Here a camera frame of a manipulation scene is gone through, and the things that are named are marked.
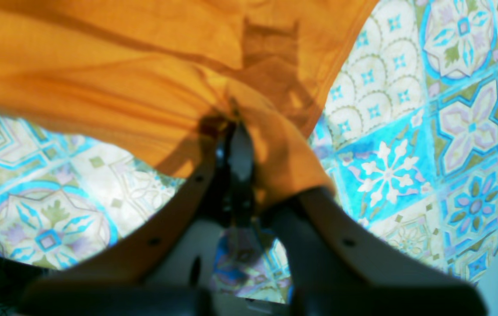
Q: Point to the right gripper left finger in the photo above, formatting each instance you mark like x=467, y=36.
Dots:
x=163, y=267

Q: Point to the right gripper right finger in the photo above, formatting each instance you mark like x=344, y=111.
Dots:
x=340, y=269

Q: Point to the orange T-shirt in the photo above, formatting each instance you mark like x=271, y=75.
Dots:
x=160, y=77

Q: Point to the patterned blue tile tablecloth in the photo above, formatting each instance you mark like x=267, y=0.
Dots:
x=409, y=136

